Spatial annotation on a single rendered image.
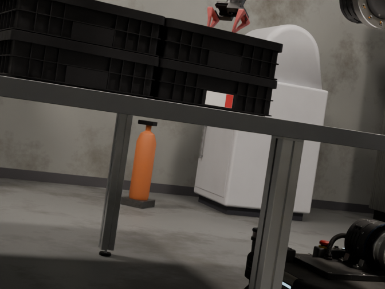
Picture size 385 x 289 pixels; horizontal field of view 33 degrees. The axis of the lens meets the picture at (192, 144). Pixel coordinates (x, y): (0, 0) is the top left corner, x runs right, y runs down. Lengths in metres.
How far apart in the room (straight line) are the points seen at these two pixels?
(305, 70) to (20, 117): 2.26
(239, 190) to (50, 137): 1.58
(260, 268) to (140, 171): 3.04
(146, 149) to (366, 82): 2.73
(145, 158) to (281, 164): 3.06
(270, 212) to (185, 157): 4.09
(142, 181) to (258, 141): 0.93
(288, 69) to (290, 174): 3.47
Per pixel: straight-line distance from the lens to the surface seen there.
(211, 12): 2.22
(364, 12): 2.10
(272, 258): 1.63
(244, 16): 2.19
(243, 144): 4.85
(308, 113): 5.10
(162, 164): 5.61
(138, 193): 4.62
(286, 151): 1.59
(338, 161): 6.43
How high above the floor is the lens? 0.67
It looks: 2 degrees down
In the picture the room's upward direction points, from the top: 8 degrees clockwise
